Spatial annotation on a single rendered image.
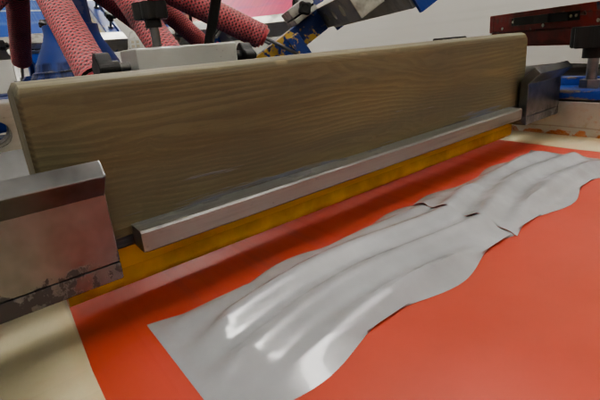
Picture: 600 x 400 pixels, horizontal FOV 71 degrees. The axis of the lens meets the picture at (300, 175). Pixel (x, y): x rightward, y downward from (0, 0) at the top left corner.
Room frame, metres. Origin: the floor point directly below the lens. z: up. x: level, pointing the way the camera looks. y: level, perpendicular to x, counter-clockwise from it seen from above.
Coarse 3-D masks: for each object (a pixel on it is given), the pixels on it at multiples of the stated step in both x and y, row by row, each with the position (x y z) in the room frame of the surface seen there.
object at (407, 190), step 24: (504, 144) 0.40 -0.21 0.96; (528, 144) 0.39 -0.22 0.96; (432, 168) 0.34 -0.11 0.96; (456, 168) 0.34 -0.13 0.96; (480, 168) 0.33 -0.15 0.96; (384, 192) 0.29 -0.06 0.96; (408, 192) 0.29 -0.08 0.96; (432, 192) 0.29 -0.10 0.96; (552, 216) 0.23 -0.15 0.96; (576, 216) 0.23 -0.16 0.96; (552, 240) 0.20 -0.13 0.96; (576, 240) 0.20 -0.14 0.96
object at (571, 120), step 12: (564, 108) 0.42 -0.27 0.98; (576, 108) 0.41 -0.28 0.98; (588, 108) 0.40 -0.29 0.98; (540, 120) 0.44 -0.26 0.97; (552, 120) 0.43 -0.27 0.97; (564, 120) 0.42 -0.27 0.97; (576, 120) 0.41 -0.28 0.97; (588, 120) 0.40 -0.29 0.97; (540, 132) 0.44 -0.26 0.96; (552, 132) 0.43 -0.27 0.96; (564, 132) 0.42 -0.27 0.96; (576, 132) 0.41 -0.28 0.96; (588, 132) 0.40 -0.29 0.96
